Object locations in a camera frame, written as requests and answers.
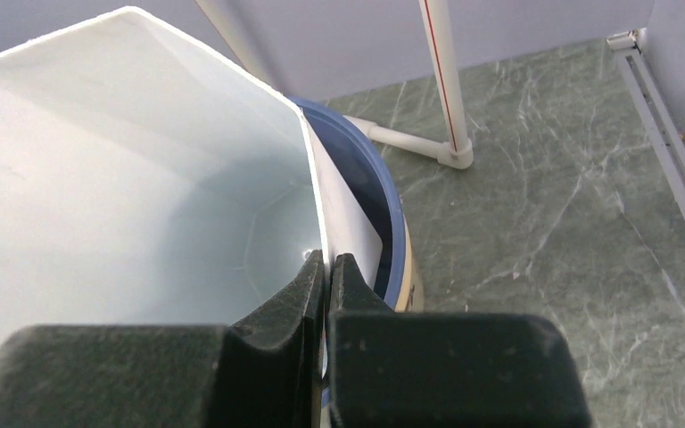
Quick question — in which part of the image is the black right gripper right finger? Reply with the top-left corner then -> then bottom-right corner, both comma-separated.
326,254 -> 592,427

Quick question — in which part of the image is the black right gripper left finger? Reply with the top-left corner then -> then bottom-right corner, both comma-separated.
0,251 -> 326,427

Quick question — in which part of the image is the blue and cream bucket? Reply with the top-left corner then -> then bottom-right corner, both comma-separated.
290,96 -> 424,312

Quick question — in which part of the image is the white octagonal plastic container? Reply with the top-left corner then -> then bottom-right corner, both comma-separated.
0,6 -> 383,345

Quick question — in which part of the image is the white PVC pipe frame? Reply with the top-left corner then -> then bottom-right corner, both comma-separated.
196,1 -> 474,169

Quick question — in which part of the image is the metal rail at wall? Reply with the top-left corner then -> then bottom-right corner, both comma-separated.
606,31 -> 685,221

